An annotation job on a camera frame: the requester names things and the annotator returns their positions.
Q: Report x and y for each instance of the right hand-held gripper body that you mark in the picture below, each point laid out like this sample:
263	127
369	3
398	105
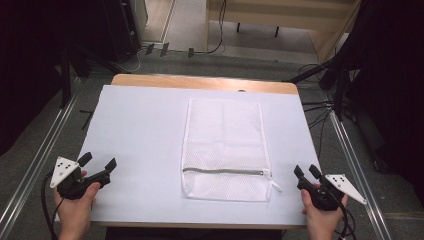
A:
340	185

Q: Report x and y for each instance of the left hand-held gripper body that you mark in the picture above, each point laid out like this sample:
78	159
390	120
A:
63	171

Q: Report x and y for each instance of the person's right hand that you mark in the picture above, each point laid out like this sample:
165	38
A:
321	223

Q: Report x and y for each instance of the person's left hand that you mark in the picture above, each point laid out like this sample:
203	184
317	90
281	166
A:
75	216

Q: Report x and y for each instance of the white table cover sheet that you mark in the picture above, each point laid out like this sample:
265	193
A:
140	140

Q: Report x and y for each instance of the black metal stand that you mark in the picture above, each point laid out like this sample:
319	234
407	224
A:
65	80
339	90

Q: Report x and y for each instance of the white mesh laundry bag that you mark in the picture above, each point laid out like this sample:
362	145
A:
223	143

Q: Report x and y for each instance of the black curtain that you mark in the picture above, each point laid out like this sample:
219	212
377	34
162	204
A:
30	60
393	83

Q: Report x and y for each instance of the black cabinet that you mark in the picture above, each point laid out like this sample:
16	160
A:
121	30

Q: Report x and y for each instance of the light wooden furniture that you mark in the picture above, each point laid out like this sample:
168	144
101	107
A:
286	16

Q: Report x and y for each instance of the metal floor rail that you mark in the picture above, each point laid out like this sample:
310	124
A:
40	156
353	160

